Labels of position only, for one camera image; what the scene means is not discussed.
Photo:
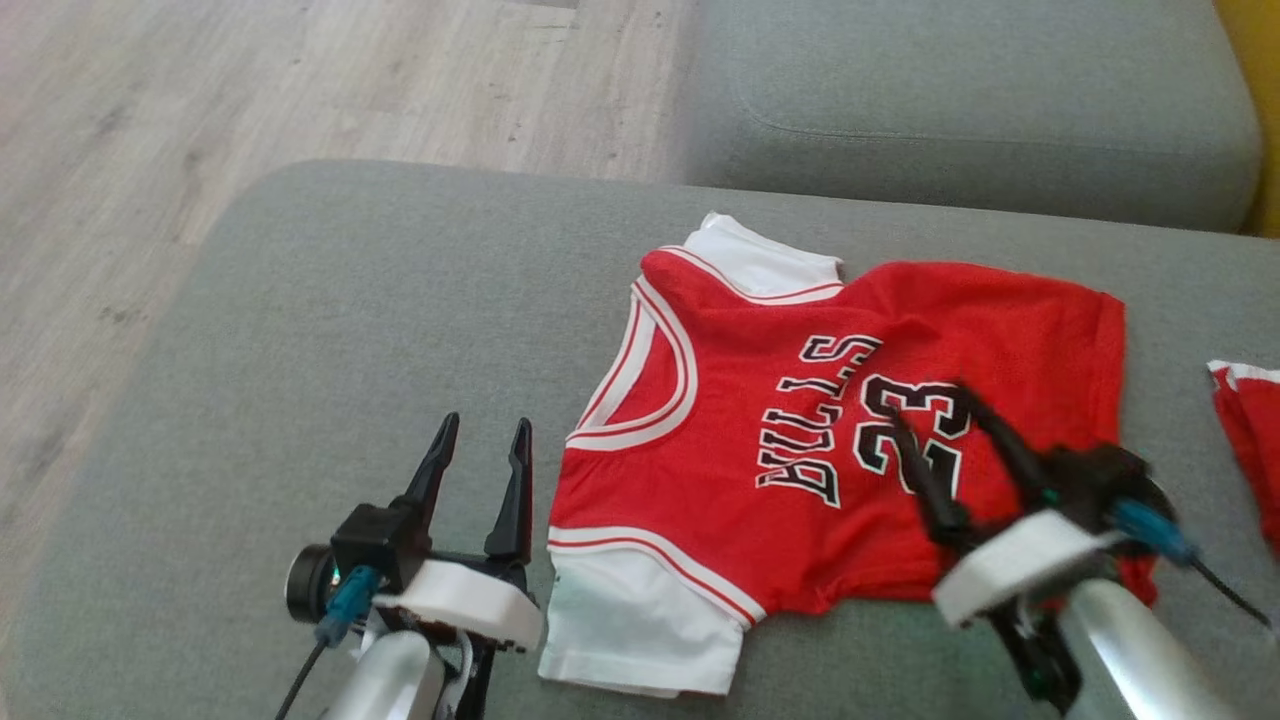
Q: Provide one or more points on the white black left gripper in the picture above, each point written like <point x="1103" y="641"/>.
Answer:
<point x="470" y="605"/>

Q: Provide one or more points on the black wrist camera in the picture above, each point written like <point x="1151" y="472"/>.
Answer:
<point x="1100" y="480"/>
<point x="370" y="540"/>

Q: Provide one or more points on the grey sofa section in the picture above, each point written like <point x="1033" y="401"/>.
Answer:
<point x="950" y="100"/>

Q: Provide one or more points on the red Bulls 23 jersey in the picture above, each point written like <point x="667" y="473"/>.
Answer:
<point x="760" y="400"/>

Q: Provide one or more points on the yellow object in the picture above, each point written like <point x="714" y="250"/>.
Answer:
<point x="1255" y="90"/>

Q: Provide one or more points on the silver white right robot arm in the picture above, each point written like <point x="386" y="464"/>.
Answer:
<point x="1140" y="660"/>

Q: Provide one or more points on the red shorts with white stripe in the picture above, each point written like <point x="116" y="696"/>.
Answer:
<point x="1250" y="440"/>

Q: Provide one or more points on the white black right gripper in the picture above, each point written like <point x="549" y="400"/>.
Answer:
<point x="1020" y="560"/>

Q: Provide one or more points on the grey fabric sofa seat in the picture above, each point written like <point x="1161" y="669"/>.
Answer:
<point x="350" y="350"/>

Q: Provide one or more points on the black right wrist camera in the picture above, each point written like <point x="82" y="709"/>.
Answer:
<point x="1100" y="480"/>

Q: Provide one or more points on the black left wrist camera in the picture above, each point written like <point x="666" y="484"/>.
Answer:
<point x="370" y="540"/>

